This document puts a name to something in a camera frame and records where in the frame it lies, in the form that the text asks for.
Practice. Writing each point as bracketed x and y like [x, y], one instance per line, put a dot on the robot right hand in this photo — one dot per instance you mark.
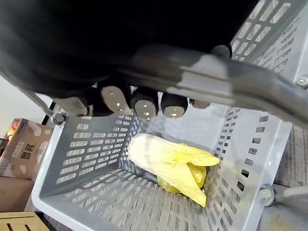
[72, 36]

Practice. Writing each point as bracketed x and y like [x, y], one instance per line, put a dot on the grey plastic shopping basket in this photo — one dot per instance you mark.
[120, 199]

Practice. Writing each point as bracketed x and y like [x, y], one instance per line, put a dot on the red and yellow package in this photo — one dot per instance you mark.
[12, 128]

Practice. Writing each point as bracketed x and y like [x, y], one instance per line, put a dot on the printed cardboard box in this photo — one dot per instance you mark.
[21, 149]

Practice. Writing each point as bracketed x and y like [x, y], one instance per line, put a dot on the yellow napa cabbage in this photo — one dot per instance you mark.
[168, 163]

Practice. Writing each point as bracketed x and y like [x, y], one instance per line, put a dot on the plain brown cardboard box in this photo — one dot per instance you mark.
[14, 192]

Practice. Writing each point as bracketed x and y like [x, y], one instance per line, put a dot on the light wooden board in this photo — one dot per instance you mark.
[21, 221]

